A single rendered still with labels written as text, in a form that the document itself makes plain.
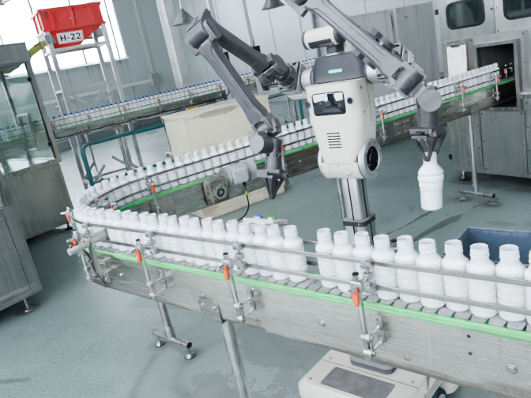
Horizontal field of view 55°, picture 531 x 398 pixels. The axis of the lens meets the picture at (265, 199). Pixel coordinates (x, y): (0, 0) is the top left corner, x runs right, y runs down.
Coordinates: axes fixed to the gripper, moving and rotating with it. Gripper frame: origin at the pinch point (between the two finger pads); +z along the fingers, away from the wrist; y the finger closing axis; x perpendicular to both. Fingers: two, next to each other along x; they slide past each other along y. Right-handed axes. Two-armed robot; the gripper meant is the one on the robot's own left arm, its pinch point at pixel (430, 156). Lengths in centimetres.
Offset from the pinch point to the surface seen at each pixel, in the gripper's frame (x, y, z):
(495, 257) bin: -6, 30, 43
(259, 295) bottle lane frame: 40, -37, 36
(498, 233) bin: -7.2, 30.2, 33.6
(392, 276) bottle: -3.7, -31.6, 22.6
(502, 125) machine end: 101, 345, 61
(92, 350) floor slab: 241, -13, 136
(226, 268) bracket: 45, -44, 25
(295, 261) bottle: 26.5, -33.3, 23.4
